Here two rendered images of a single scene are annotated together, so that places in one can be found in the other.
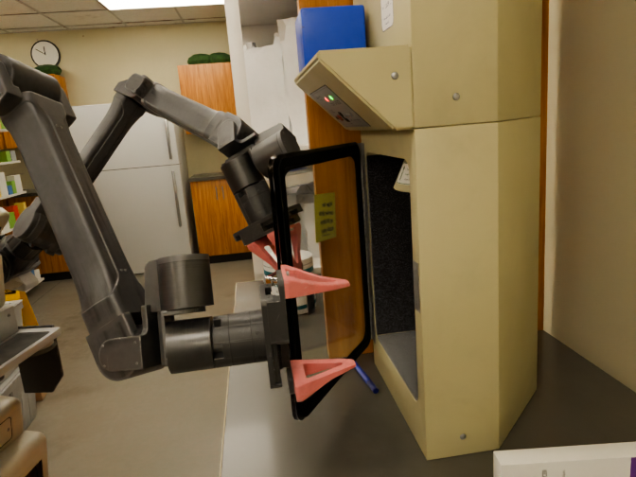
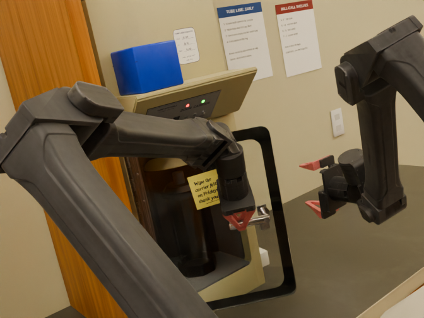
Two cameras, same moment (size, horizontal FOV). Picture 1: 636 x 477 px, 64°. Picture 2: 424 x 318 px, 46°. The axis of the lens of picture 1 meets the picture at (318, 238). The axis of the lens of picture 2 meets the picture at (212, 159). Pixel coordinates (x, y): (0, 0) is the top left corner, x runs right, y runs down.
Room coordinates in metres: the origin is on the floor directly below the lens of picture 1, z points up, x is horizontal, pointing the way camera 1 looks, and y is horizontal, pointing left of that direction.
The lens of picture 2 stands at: (1.31, 0.91, 1.57)
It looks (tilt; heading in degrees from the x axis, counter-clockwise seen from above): 12 degrees down; 241
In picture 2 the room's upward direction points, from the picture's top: 11 degrees counter-clockwise
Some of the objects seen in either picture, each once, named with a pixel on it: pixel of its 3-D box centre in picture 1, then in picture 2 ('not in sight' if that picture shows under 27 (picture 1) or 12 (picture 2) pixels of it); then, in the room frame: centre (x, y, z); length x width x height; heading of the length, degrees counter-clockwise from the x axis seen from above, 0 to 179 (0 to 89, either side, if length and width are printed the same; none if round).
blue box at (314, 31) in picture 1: (329, 42); (146, 68); (0.89, -0.05, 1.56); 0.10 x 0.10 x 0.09; 7
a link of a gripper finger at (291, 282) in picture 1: (309, 299); (315, 171); (0.54, 0.02, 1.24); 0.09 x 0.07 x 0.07; 97
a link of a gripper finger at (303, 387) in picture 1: (313, 357); (320, 199); (0.54, 0.02, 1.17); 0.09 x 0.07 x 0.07; 97
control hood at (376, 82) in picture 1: (343, 98); (190, 104); (0.80, -0.06, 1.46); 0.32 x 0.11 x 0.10; 7
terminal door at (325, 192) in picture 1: (328, 268); (216, 226); (0.82, -0.01, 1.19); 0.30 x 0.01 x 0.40; 152
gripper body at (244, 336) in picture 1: (248, 337); (342, 188); (0.53, 0.09, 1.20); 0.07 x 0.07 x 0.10; 7
